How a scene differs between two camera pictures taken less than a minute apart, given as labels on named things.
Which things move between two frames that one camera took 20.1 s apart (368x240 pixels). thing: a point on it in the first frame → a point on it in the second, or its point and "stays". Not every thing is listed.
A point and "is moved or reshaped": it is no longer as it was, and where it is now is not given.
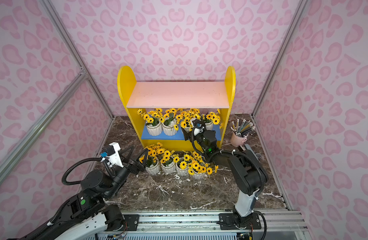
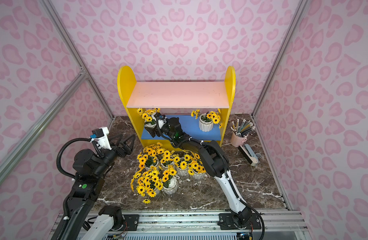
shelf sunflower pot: x=169 y=122 is moved or reshaped
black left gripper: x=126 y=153 → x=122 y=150
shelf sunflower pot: x=167 y=164 stays
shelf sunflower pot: x=184 y=119 → x=147 y=182
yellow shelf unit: x=158 y=111 stays
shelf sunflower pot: x=198 y=168 stays
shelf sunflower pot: x=154 y=120 stays
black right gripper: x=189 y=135 → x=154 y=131
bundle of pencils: x=243 y=129 stays
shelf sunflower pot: x=153 y=165 stays
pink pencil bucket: x=237 y=141 stays
